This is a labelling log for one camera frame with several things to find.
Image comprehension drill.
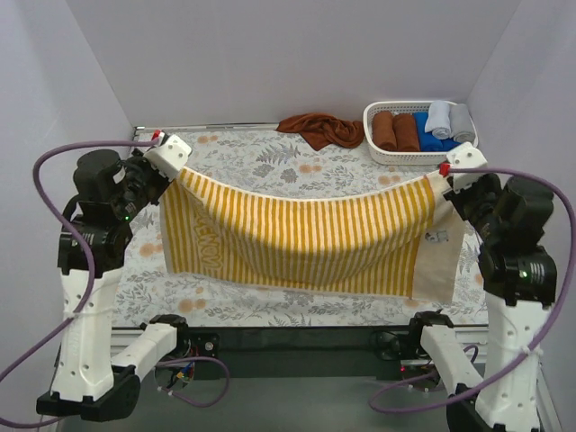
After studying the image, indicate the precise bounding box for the rolled brown towel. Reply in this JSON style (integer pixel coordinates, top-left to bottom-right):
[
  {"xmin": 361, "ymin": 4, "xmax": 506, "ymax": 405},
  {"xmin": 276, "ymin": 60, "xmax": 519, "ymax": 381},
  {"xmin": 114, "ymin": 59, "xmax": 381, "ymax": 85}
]
[
  {"xmin": 372, "ymin": 111, "xmax": 397, "ymax": 152},
  {"xmin": 392, "ymin": 113, "xmax": 420, "ymax": 153}
]

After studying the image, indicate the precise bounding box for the floral patterned table mat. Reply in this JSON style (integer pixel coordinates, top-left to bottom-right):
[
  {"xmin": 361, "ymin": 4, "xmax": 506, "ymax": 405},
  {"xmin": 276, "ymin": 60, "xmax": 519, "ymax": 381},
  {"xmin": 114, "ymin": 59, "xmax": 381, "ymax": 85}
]
[{"xmin": 113, "ymin": 130, "xmax": 488, "ymax": 328}]

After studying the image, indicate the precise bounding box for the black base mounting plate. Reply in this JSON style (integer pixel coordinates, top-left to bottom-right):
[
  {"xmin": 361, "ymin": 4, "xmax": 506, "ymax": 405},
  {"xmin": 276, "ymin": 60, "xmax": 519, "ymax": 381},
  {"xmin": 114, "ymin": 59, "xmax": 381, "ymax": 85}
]
[{"xmin": 165, "ymin": 326, "xmax": 433, "ymax": 382}]

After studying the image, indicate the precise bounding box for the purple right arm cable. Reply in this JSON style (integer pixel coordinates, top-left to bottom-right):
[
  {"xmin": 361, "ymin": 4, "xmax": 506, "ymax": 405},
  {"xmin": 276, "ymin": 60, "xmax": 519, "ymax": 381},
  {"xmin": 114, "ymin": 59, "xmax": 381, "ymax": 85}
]
[{"xmin": 368, "ymin": 164, "xmax": 575, "ymax": 415}]

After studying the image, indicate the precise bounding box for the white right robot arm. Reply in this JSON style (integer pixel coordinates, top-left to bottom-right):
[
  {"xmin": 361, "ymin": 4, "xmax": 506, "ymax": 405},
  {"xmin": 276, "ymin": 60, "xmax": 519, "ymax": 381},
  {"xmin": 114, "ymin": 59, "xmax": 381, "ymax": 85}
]
[{"xmin": 407, "ymin": 174, "xmax": 557, "ymax": 431}]

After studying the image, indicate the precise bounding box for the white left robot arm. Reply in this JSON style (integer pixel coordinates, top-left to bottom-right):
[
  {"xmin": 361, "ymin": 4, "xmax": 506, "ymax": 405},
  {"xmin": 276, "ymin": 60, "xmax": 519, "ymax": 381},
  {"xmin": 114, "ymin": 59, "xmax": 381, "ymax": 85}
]
[{"xmin": 36, "ymin": 147, "xmax": 192, "ymax": 422}]

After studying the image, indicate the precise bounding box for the rolled light blue towel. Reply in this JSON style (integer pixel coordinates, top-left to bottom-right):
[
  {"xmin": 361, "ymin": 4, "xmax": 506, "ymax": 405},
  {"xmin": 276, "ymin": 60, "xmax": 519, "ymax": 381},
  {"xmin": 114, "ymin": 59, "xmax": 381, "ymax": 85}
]
[{"xmin": 425, "ymin": 100, "xmax": 452, "ymax": 140}]

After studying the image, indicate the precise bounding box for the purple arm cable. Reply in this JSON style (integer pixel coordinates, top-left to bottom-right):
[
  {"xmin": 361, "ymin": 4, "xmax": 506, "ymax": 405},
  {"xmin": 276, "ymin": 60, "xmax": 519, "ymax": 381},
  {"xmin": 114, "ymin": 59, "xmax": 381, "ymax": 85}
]
[
  {"xmin": 0, "ymin": 130, "xmax": 231, "ymax": 428},
  {"xmin": 368, "ymin": 164, "xmax": 575, "ymax": 415}
]

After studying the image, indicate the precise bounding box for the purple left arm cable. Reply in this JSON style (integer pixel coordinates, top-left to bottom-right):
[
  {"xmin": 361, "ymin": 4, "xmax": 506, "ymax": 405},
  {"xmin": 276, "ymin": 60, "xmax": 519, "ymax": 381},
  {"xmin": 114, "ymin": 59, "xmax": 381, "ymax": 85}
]
[{"xmin": 0, "ymin": 130, "xmax": 231, "ymax": 428}]

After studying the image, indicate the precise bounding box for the crumpled brown towel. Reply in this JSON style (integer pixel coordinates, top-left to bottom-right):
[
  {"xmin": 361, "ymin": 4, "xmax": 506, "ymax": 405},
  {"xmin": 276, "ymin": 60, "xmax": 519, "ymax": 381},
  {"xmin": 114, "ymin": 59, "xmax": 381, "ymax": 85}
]
[{"xmin": 275, "ymin": 112, "xmax": 365, "ymax": 151}]

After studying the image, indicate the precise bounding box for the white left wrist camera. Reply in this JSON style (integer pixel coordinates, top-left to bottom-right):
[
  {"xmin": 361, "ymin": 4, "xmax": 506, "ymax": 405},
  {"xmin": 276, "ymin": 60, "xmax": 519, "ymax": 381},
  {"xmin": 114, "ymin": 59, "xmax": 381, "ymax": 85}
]
[{"xmin": 144, "ymin": 130, "xmax": 192, "ymax": 181}]

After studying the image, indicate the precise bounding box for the rolled brown towel right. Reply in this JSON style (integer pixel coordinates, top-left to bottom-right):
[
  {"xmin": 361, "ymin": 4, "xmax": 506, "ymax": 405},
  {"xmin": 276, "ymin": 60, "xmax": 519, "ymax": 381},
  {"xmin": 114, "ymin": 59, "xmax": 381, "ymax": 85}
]
[{"xmin": 392, "ymin": 113, "xmax": 420, "ymax": 153}]

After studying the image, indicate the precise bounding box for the yellow striped towel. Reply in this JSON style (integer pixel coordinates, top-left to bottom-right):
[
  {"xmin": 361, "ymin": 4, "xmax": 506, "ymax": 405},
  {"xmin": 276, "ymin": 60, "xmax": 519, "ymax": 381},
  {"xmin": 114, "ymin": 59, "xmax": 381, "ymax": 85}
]
[{"xmin": 160, "ymin": 168, "xmax": 465, "ymax": 302}]

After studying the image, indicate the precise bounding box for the rolled grey towel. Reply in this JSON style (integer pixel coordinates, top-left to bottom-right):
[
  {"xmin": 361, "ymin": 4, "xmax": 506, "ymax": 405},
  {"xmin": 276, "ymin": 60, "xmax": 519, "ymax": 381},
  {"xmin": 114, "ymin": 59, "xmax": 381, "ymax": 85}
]
[{"xmin": 449, "ymin": 103, "xmax": 476, "ymax": 143}]

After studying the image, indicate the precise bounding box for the rolled brown towel left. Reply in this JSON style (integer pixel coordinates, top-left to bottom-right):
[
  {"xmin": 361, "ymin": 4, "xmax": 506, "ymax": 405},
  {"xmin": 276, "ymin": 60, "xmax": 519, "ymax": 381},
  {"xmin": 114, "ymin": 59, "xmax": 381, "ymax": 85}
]
[{"xmin": 372, "ymin": 111, "xmax": 397, "ymax": 152}]

